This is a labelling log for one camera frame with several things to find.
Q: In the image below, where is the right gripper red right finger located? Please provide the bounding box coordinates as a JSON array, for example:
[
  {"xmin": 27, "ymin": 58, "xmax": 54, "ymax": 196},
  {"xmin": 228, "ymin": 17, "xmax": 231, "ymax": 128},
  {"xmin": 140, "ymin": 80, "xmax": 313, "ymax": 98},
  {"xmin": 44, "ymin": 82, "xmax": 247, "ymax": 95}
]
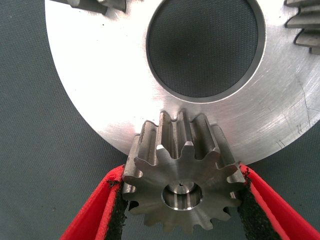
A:
[{"xmin": 237, "ymin": 162, "xmax": 320, "ymax": 240}]

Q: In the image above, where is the round metal plate with hole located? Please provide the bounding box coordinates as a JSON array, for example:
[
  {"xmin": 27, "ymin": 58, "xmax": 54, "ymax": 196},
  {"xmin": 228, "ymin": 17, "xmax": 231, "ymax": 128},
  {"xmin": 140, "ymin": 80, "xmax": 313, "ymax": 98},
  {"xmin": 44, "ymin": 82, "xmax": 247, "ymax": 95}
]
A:
[{"xmin": 44, "ymin": 0, "xmax": 320, "ymax": 166}]

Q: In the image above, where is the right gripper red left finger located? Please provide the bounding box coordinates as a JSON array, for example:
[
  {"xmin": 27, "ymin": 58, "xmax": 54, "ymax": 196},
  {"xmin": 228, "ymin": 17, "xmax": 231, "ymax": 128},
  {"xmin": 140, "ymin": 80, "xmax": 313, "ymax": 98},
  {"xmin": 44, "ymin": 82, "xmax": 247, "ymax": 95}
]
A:
[{"xmin": 59, "ymin": 164, "xmax": 130, "ymax": 240}]

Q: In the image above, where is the dark grey table cloth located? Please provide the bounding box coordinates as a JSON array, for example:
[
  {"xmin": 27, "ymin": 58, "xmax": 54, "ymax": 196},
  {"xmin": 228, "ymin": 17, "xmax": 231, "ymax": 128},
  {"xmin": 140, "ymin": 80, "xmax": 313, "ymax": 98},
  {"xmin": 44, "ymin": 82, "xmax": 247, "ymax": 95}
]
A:
[{"xmin": 0, "ymin": 0, "xmax": 320, "ymax": 240}]

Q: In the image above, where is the small steel gear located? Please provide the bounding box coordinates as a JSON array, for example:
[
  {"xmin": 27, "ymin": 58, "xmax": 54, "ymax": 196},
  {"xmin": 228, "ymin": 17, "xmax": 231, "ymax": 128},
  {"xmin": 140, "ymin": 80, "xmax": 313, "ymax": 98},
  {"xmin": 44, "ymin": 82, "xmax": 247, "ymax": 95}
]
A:
[
  {"xmin": 48, "ymin": 0, "xmax": 127, "ymax": 16},
  {"xmin": 284, "ymin": 0, "xmax": 320, "ymax": 56}
]

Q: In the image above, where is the large steel gear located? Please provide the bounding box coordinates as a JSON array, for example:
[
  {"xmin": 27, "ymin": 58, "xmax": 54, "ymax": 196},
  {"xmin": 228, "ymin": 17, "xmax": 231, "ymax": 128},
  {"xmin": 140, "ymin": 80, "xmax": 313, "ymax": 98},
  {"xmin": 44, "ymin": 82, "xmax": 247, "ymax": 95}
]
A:
[{"xmin": 121, "ymin": 108, "xmax": 247, "ymax": 235}]

